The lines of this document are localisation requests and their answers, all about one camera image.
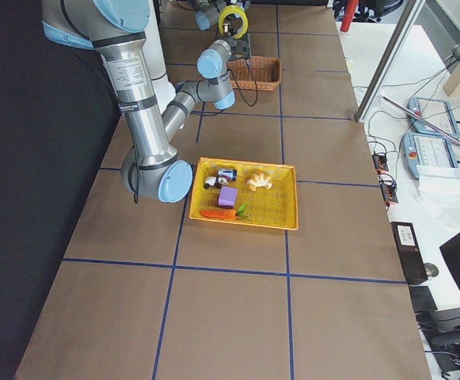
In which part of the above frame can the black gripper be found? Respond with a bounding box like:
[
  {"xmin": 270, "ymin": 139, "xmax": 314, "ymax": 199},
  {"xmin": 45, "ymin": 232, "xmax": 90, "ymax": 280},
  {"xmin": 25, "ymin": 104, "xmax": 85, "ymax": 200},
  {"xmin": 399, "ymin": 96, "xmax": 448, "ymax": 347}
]
[{"xmin": 222, "ymin": 22, "xmax": 252, "ymax": 59}]

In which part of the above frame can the yellow tape roll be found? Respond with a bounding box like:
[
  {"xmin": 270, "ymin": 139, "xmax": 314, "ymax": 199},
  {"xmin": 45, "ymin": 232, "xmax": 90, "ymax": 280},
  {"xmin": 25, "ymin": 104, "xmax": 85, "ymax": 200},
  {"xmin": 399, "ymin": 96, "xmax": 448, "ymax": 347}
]
[{"xmin": 218, "ymin": 5, "xmax": 249, "ymax": 39}]

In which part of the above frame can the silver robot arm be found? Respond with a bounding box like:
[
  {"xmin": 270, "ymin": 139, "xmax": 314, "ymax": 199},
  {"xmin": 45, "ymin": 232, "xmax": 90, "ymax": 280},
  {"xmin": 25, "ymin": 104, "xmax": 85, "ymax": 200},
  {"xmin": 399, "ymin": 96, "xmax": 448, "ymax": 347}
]
[
  {"xmin": 41, "ymin": 1, "xmax": 250, "ymax": 203},
  {"xmin": 181, "ymin": 0, "xmax": 252, "ymax": 31}
]

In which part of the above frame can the brown wicker basket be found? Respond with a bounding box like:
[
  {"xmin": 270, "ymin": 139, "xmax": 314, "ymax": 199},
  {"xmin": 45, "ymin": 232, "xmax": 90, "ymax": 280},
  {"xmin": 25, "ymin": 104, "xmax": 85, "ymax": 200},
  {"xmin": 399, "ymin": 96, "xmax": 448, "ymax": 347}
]
[{"xmin": 227, "ymin": 56, "xmax": 281, "ymax": 91}]

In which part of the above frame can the yellow plastic woven basket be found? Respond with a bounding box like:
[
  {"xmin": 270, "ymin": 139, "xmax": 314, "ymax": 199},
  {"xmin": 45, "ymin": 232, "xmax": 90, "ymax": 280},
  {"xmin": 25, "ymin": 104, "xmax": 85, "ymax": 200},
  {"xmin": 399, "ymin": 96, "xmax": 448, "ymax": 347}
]
[{"xmin": 189, "ymin": 158, "xmax": 298, "ymax": 230}]

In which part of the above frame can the red cylinder roll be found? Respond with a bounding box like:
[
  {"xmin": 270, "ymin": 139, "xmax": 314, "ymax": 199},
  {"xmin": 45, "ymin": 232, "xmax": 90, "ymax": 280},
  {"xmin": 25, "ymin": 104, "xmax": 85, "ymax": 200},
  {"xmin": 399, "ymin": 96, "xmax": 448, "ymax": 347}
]
[{"xmin": 340, "ymin": 0, "xmax": 359, "ymax": 32}]

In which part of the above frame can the small black labelled can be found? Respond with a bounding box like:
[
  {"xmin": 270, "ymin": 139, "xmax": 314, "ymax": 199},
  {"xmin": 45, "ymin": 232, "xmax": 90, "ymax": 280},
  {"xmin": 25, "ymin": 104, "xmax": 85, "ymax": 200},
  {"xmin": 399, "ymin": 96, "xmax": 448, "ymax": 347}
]
[{"xmin": 218, "ymin": 168, "xmax": 238, "ymax": 181}]

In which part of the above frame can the toy panda figure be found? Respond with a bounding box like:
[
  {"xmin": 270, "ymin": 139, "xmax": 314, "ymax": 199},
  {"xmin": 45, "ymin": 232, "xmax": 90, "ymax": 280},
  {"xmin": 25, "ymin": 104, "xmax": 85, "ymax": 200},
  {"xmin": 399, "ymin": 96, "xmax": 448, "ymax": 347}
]
[{"xmin": 203, "ymin": 176, "xmax": 229, "ymax": 189}]

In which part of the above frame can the toy croissant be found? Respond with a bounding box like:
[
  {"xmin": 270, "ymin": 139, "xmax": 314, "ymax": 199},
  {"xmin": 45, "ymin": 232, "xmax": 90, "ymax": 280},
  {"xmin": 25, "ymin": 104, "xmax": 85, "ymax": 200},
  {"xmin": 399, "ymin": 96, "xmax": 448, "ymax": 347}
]
[{"xmin": 246, "ymin": 172, "xmax": 272, "ymax": 192}]

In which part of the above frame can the purple foam block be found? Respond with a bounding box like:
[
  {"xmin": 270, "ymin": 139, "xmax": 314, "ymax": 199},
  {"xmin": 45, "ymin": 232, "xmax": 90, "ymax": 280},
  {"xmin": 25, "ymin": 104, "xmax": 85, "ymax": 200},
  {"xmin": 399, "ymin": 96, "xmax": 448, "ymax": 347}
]
[{"xmin": 218, "ymin": 186, "xmax": 238, "ymax": 208}]

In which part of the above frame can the orange toy carrot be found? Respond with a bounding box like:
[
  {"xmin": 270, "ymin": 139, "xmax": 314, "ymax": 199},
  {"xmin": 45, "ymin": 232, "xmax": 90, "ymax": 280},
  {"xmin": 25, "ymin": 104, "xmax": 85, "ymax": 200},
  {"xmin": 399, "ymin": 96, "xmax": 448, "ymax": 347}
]
[{"xmin": 199, "ymin": 204, "xmax": 249, "ymax": 221}]

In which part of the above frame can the near teach pendant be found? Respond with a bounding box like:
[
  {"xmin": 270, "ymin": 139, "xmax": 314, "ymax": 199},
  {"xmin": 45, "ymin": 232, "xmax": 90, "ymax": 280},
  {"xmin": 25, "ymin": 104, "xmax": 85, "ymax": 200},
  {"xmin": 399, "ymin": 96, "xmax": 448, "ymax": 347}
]
[{"xmin": 401, "ymin": 132, "xmax": 458, "ymax": 180}]

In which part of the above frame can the teach pendant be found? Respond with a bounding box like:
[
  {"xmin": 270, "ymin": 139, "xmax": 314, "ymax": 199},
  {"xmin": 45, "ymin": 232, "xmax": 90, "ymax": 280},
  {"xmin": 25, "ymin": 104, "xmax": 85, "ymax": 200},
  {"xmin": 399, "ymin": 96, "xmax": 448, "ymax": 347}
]
[
  {"xmin": 408, "ymin": 97, "xmax": 460, "ymax": 139},
  {"xmin": 401, "ymin": 132, "xmax": 458, "ymax": 180}
]

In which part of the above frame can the far teach pendant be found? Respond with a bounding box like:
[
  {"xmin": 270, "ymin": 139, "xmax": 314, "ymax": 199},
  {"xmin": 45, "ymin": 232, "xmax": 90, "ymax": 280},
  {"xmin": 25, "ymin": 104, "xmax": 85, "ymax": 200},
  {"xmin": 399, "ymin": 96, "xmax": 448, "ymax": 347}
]
[{"xmin": 408, "ymin": 97, "xmax": 460, "ymax": 139}]

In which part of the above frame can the black power adapter box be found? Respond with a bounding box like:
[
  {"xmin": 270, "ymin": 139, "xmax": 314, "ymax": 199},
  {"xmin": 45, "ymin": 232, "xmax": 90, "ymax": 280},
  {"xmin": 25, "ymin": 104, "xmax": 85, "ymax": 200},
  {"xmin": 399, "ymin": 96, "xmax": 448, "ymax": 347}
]
[{"xmin": 390, "ymin": 222, "xmax": 428, "ymax": 285}]

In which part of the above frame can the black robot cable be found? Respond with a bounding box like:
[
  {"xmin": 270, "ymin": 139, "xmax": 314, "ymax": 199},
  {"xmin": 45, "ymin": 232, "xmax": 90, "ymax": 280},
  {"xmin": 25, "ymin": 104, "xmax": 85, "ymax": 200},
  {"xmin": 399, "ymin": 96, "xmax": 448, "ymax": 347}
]
[{"xmin": 197, "ymin": 55, "xmax": 260, "ymax": 118}]

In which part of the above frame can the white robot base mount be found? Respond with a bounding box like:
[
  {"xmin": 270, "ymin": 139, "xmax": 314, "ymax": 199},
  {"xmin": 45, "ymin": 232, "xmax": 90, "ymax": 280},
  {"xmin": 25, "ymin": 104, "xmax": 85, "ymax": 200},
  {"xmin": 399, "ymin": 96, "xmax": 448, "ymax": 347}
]
[{"xmin": 143, "ymin": 0, "xmax": 176, "ymax": 112}]

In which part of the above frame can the aluminium frame post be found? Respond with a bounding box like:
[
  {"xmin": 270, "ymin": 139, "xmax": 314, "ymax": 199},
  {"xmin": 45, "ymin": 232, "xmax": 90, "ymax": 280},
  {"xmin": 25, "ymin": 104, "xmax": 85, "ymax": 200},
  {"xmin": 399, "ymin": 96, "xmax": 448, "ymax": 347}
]
[{"xmin": 355, "ymin": 0, "xmax": 426, "ymax": 124}]

